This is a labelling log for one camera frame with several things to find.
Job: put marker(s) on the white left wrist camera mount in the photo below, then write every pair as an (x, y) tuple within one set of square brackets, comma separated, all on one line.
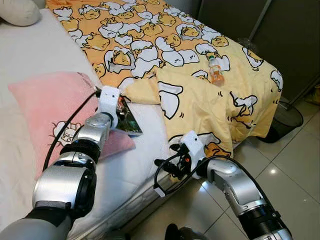
[(108, 102)]

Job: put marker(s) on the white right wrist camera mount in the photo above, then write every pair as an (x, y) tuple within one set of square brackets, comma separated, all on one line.
[(192, 147)]

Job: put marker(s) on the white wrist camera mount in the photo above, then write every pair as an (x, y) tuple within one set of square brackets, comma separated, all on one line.
[(192, 147), (108, 102)]

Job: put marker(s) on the yellow cartoon print blanket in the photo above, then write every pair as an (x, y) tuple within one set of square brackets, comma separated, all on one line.
[(165, 50)]

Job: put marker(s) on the pink plush pillow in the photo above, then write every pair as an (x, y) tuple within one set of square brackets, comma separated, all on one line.
[(47, 105)]

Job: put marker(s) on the orange juice bottle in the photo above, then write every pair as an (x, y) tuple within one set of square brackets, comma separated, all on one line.
[(216, 72)]

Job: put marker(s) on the grey right robot leg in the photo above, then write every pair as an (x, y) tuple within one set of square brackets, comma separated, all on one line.
[(187, 233)]

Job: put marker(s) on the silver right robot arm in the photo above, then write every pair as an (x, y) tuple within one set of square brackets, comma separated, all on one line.
[(235, 185)]

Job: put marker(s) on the white quilted mattress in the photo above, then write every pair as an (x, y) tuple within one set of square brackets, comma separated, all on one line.
[(35, 50)]

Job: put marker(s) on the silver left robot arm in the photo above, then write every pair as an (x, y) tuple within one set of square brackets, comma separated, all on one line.
[(65, 185)]

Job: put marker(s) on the cream pillow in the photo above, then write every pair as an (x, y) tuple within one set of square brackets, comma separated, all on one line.
[(17, 11)]

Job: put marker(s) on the black mesh waste bin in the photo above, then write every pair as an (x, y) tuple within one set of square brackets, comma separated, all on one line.
[(285, 122)]

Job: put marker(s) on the dark book red city cover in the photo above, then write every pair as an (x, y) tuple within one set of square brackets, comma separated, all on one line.
[(131, 122)]

